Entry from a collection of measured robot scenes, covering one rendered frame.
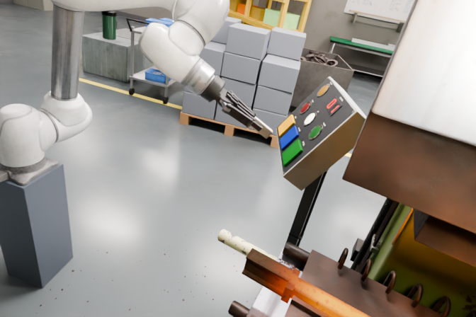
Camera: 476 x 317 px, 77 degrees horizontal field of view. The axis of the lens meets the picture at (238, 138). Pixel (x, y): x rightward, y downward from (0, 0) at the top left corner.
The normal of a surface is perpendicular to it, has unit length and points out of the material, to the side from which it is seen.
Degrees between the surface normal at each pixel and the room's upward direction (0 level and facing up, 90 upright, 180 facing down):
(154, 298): 0
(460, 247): 90
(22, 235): 90
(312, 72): 90
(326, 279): 0
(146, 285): 0
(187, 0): 47
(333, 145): 90
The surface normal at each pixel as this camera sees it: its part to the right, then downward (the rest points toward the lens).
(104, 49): -0.23, 0.41
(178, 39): 0.36, -0.15
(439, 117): -0.46, 0.33
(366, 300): 0.18, -0.87
